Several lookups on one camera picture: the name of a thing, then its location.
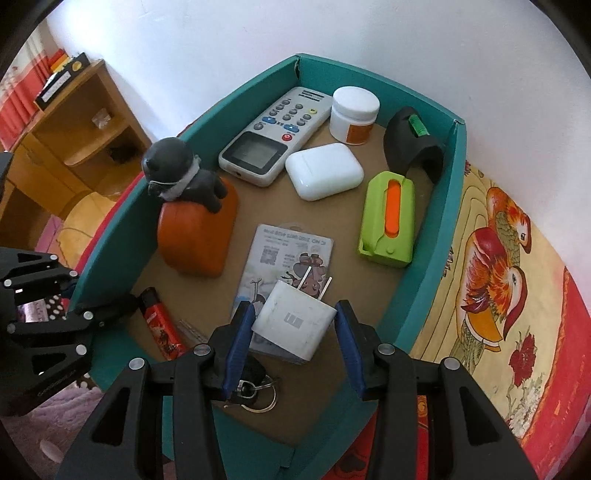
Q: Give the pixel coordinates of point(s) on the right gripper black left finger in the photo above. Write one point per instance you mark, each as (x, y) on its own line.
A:
(123, 437)

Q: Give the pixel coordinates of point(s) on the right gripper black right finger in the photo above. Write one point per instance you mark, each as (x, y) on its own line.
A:
(433, 419)

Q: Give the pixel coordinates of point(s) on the red lighter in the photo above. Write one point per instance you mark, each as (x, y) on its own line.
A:
(160, 324)

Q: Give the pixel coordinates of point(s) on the black car key with ring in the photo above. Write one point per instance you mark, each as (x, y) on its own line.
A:
(256, 392)

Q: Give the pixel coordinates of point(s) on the orange monkey alarm clock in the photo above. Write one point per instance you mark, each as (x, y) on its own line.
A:
(198, 209)

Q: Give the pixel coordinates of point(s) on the white USB charger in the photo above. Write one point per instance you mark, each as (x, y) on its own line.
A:
(294, 319)

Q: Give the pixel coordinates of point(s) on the lime green utility knife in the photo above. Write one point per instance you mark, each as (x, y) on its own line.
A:
(388, 223)

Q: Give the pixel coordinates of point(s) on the small ID card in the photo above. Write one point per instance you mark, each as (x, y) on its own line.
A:
(280, 254)

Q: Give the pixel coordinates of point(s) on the white air conditioner remote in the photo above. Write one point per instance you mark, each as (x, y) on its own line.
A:
(258, 153)

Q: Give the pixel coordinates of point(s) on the teal cardboard tray box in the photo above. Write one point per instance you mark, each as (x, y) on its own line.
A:
(317, 415)

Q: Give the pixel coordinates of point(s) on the black pouch green tag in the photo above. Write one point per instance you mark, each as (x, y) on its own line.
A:
(407, 142)

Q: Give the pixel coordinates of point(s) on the white earbuds case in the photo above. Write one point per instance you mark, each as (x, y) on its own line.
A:
(319, 172)

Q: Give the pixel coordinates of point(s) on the white jar orange label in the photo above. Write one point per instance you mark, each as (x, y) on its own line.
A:
(354, 113)

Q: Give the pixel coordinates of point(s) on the polka dot gift bag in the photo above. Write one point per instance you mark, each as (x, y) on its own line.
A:
(43, 310)

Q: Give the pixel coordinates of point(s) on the pink fluffy rug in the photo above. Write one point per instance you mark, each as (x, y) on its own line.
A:
(44, 435)

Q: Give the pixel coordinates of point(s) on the wooden bedside shelf unit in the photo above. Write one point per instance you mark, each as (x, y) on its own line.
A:
(63, 157)

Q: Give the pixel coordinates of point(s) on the black object on shelf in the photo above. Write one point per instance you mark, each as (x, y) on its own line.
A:
(122, 151)

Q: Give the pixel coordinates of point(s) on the small clear bag on shelf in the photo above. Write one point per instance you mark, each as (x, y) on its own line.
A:
(102, 119)

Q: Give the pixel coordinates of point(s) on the books on shelf top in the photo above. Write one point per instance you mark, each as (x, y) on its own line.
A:
(25, 81)

